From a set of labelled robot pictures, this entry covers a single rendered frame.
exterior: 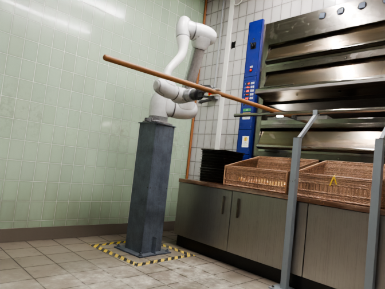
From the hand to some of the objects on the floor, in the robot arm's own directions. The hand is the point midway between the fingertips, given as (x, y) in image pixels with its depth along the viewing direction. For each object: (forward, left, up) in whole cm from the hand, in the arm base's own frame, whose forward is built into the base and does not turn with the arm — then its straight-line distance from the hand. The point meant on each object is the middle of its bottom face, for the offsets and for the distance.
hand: (215, 92), depth 212 cm
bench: (+50, +68, -118) cm, 145 cm away
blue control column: (-35, +196, -118) cm, 231 cm away
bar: (+31, +48, -118) cm, 131 cm away
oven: (+62, +191, -118) cm, 232 cm away
